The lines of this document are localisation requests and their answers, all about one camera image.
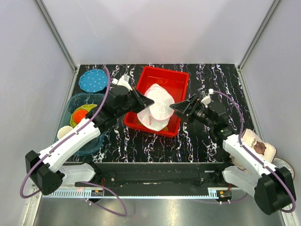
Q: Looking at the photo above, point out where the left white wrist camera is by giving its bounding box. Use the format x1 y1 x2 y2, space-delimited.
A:
112 75 132 91

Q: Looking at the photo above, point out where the blue polka dot plate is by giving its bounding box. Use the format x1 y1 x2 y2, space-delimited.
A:
78 69 108 93

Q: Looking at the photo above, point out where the silver round coaster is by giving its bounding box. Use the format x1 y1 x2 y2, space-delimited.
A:
272 158 295 179

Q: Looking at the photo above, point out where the cream yellow mug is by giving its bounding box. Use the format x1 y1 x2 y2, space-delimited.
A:
57 126 73 140

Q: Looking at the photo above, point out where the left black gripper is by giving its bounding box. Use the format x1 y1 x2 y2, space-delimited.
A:
116 86 154 118

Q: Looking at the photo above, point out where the white pink mesh laundry bag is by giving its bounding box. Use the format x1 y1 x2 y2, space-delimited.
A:
137 83 175 131

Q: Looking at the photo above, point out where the orange cup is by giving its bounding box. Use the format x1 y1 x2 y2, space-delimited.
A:
72 109 88 124

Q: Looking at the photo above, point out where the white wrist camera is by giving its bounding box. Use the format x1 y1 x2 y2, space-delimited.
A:
112 75 132 91
201 89 214 105

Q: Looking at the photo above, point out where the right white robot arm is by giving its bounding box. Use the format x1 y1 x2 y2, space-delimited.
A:
170 95 296 215

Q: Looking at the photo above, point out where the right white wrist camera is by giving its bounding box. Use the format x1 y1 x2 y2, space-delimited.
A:
201 89 214 105

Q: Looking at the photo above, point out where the clear blue plastic tub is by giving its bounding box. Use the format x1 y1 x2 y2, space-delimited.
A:
57 93 106 156

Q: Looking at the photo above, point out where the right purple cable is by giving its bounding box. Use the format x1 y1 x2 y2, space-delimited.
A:
192 88 297 212

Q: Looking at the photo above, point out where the beige bear pouch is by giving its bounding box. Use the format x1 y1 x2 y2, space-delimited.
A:
223 129 277 174

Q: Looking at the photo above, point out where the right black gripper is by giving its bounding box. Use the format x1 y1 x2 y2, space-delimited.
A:
170 94 214 129

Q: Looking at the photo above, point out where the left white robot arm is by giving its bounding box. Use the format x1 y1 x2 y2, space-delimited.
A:
20 85 154 198

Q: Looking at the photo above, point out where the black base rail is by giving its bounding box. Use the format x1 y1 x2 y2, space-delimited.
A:
74 161 243 197

